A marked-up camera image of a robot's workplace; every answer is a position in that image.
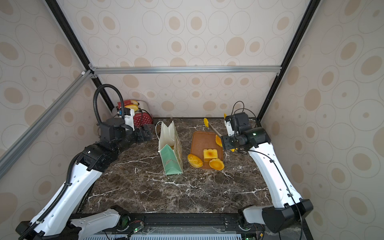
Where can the aluminium frame bar left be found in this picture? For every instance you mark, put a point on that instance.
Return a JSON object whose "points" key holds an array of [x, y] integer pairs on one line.
{"points": [[19, 147]]}

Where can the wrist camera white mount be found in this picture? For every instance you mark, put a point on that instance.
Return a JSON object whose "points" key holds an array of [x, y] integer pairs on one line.
{"points": [[237, 123], [129, 118]]}

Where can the paper bag green white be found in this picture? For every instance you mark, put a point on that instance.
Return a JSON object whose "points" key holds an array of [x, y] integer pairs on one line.
{"points": [[170, 149]]}

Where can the aluminium frame bar back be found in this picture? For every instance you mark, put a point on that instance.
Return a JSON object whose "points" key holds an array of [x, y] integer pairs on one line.
{"points": [[187, 70]]}

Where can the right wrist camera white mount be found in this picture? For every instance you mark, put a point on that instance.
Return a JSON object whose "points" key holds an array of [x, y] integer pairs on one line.
{"points": [[237, 123]]}

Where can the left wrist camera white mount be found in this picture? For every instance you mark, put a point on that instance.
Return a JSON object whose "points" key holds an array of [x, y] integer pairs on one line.
{"points": [[129, 118]]}

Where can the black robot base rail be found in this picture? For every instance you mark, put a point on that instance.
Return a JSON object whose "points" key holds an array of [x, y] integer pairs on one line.
{"points": [[180, 227]]}

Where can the round bread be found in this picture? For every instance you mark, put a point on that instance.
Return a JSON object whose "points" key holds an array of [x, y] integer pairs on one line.
{"points": [[216, 164]]}

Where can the brown cutting board tray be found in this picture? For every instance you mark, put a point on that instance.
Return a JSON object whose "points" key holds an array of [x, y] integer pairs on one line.
{"points": [[205, 140]]}

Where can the bread slice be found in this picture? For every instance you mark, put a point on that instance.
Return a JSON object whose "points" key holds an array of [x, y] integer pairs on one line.
{"points": [[218, 141]]}

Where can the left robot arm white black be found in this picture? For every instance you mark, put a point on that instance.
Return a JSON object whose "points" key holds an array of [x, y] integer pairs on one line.
{"points": [[53, 222]]}

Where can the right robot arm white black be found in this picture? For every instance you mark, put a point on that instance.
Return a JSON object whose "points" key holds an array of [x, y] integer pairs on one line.
{"points": [[288, 207]]}

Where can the aluminium frame bar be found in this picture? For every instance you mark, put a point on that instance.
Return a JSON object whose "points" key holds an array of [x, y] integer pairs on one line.
{"points": [[19, 147], [187, 70]]}

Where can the square toast bread piece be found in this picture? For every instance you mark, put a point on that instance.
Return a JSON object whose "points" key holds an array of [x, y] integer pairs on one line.
{"points": [[210, 154]]}

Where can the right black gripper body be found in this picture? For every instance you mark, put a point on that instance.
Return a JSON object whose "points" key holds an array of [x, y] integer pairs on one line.
{"points": [[226, 142]]}

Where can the toast slice in toaster front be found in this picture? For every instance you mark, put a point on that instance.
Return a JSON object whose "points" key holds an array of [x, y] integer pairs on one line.
{"points": [[133, 107]]}

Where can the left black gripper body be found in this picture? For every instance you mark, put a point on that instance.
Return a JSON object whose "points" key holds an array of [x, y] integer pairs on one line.
{"points": [[139, 134]]}

